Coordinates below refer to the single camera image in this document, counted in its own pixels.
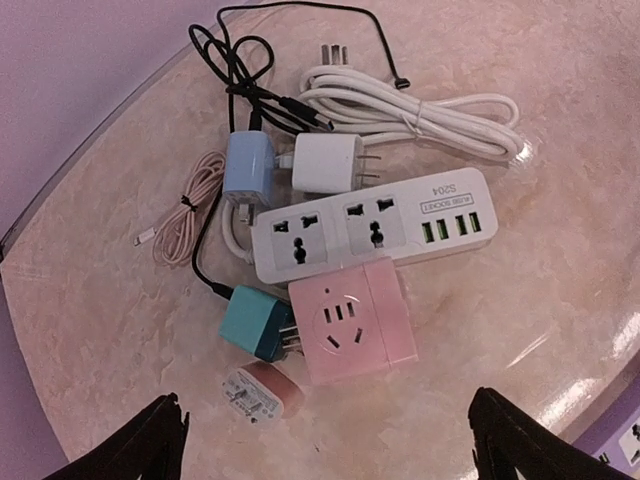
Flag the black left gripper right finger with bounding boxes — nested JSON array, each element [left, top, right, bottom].
[[470, 387, 629, 480]]

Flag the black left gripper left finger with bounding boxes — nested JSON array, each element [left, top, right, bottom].
[[46, 393, 188, 480]]

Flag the purple power strip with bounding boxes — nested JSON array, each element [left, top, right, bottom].
[[573, 387, 639, 479]]

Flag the pink cube socket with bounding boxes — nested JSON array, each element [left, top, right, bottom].
[[288, 257, 418, 385]]

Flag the small pink white charger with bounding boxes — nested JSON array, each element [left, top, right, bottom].
[[221, 361, 304, 426]]

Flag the teal adapter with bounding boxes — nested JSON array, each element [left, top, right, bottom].
[[218, 286, 296, 363]]

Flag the white power strip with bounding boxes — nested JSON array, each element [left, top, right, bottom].
[[251, 167, 498, 285]]

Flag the light blue adapter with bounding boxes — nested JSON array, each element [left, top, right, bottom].
[[223, 130, 275, 225]]

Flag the pink coiled thin cable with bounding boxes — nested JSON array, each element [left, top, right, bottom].
[[132, 150, 227, 267]]

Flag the white thick cable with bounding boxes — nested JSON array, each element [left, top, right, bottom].
[[298, 42, 526, 162]]

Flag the black cable bundle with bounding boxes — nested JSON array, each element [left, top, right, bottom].
[[187, 2, 412, 301]]

